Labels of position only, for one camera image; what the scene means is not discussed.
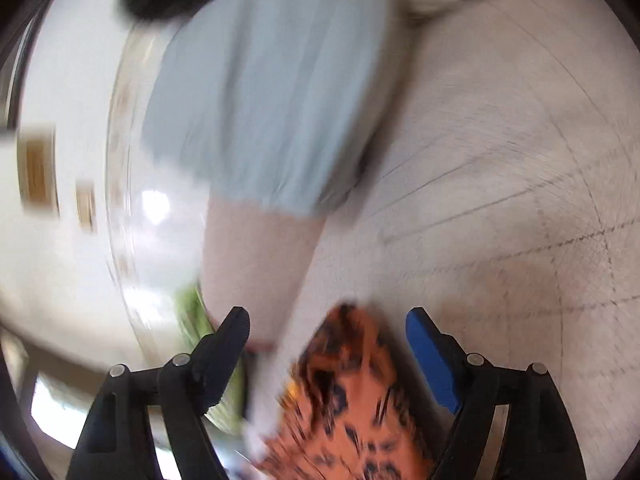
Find pink maroon bolster pillow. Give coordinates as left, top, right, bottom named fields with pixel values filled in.
left=200, top=195, right=326, bottom=352

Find wooden door with stained glass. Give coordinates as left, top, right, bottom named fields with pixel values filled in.
left=1, top=327, right=104, bottom=479

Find light blue pillow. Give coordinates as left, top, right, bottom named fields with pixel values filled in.
left=141, top=0, right=400, bottom=217

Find green white patterned pillow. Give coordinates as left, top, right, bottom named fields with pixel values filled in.
left=175, top=283, right=246, bottom=437

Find small framed calligraphy plaque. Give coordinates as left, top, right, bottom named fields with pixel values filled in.
left=16, top=125, right=60, bottom=217

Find orange black floral blouse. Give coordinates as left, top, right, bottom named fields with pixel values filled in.
left=256, top=304, right=435, bottom=479

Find beige wall switch plate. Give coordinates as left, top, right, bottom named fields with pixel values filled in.
left=75, top=180, right=98, bottom=233

